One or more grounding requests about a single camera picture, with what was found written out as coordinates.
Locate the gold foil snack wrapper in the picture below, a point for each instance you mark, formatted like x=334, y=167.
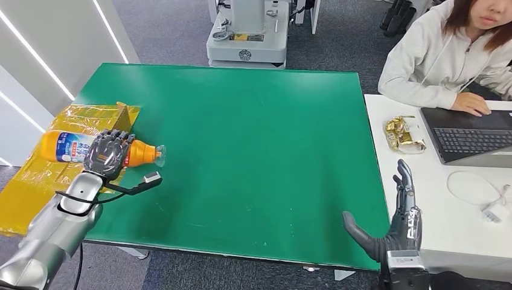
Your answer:
x=400, y=136

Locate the white panel stand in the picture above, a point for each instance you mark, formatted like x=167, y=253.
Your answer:
x=315, y=16

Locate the grey laptop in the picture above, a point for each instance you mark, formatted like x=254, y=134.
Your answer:
x=468, y=140

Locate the white table foot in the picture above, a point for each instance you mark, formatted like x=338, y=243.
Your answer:
x=136, y=253
x=311, y=269
x=343, y=274

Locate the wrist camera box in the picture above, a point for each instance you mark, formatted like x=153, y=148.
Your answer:
x=152, y=178
x=405, y=264

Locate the person's hand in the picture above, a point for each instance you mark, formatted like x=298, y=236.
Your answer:
x=472, y=104

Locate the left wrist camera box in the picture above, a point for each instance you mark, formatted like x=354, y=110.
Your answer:
x=152, y=178

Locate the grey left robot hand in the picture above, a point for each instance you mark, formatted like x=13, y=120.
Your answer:
x=106, y=154

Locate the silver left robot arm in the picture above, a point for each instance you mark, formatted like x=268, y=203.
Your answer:
x=56, y=228

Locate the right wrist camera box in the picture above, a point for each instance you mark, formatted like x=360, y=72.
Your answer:
x=405, y=264

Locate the yellow film-wrapped cardboard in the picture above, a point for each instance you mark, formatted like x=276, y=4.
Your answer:
x=24, y=188

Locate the person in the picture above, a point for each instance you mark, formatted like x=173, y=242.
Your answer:
x=432, y=60

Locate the white robot base machine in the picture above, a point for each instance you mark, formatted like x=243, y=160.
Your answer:
x=246, y=44

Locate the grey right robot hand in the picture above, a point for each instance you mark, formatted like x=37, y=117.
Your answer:
x=404, y=232

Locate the black robot legs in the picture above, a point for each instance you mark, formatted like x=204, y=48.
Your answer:
x=398, y=20

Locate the orange detergent bottle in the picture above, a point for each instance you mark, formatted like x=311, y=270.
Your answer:
x=68, y=146

